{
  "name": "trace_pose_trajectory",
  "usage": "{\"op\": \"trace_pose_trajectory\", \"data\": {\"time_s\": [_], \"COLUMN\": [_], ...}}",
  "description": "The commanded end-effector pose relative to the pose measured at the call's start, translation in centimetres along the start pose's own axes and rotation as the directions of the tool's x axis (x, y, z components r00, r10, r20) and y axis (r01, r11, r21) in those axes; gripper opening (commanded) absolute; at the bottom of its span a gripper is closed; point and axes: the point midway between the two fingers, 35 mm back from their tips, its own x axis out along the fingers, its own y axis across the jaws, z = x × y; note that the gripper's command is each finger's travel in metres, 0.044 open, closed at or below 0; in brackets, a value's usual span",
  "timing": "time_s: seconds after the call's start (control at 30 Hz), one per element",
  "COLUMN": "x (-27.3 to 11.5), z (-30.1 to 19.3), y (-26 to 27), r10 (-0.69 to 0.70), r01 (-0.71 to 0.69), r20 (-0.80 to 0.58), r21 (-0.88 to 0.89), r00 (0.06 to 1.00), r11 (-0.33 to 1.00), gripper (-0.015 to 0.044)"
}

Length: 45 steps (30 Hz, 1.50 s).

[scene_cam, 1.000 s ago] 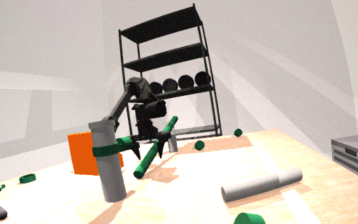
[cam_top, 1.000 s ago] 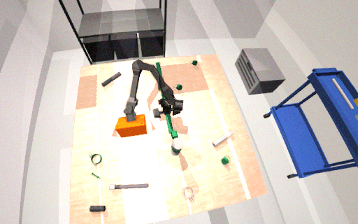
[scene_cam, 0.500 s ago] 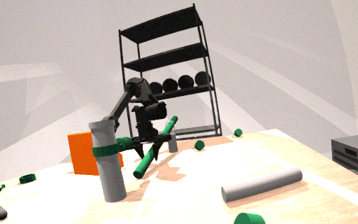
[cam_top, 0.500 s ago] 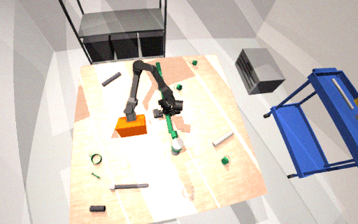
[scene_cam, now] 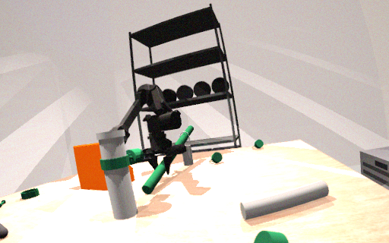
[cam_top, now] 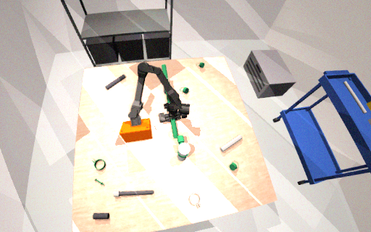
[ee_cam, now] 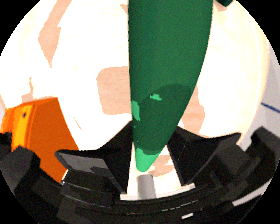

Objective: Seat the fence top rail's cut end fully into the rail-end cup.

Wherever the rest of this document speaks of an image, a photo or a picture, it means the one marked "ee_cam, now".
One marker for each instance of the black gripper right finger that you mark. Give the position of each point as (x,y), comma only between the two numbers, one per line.
(190,153)

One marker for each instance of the grey metal post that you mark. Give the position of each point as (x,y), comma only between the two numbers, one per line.
(146,187)

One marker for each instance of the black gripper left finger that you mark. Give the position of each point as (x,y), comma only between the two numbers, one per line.
(113,160)

